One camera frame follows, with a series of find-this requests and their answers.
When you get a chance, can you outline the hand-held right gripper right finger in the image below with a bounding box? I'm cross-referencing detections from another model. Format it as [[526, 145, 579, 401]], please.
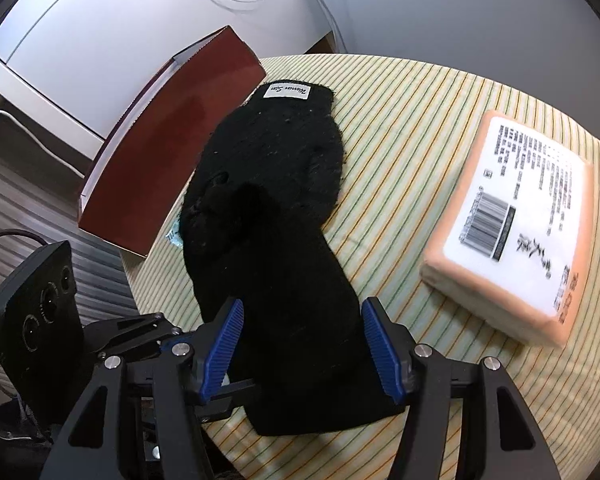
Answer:
[[361, 296, 563, 480]]

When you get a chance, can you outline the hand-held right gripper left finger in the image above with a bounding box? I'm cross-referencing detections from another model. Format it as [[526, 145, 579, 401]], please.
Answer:
[[40, 297, 246, 480]]

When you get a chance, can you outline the black fuzzy cloth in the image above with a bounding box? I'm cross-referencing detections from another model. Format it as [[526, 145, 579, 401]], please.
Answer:
[[177, 80, 406, 437]]

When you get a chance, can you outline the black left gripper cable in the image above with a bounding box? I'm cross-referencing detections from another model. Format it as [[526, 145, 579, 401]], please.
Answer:
[[0, 230, 48, 271]]

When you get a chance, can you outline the white power cable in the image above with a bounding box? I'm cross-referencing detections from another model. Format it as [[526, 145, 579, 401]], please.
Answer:
[[0, 107, 88, 163]]

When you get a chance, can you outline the striped yellow tablecloth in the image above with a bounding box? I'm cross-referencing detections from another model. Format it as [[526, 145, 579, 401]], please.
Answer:
[[120, 52, 600, 480]]

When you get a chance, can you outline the dark red cardboard box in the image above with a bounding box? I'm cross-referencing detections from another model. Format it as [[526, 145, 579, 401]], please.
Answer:
[[76, 25, 267, 260]]

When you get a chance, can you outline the white cabinet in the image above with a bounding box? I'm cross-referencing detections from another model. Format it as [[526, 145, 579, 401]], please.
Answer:
[[0, 0, 346, 166]]

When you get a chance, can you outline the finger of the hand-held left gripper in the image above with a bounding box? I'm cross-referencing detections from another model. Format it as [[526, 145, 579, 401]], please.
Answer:
[[195, 380, 256, 423], [82, 312, 183, 358]]

